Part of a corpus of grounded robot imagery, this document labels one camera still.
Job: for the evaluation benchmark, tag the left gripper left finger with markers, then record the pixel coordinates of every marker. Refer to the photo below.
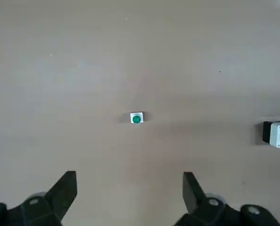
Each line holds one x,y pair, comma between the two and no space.
36,209

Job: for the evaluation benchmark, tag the grey control box with buttons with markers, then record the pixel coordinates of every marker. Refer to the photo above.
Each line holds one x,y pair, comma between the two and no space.
277,137

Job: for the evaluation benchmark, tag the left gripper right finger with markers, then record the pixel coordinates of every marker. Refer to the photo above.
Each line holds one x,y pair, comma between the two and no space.
212,209

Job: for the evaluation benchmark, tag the green button switch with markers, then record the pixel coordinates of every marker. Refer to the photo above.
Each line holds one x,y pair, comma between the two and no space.
136,119

